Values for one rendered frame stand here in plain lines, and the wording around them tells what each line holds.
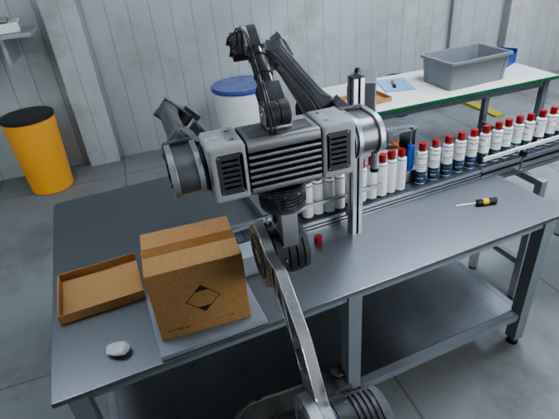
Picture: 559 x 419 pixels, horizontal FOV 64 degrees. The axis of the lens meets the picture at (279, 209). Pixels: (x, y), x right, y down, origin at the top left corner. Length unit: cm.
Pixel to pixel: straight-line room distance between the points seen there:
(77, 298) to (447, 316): 174
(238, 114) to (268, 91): 326
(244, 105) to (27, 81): 209
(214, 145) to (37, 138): 355
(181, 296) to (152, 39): 376
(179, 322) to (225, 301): 16
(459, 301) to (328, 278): 105
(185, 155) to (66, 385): 83
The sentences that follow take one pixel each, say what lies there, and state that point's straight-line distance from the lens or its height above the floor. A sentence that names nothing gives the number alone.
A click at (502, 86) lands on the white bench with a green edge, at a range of 401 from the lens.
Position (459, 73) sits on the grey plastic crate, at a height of 93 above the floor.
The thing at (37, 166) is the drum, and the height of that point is 31.
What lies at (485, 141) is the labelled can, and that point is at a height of 101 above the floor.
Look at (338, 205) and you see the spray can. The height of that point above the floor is 90.
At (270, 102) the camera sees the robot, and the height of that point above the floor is 159.
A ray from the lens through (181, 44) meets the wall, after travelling 497.
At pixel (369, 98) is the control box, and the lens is 170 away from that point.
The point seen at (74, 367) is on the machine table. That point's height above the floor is 83.
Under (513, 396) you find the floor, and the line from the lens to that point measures 256.
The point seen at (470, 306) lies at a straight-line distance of 259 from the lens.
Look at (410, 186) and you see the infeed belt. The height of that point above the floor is 88.
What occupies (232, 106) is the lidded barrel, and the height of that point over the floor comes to 57.
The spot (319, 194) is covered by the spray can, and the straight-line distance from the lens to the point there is 193.
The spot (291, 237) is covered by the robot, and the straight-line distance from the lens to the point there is 129.
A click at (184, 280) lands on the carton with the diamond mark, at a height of 107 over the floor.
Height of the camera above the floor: 195
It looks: 32 degrees down
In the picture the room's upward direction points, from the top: 5 degrees counter-clockwise
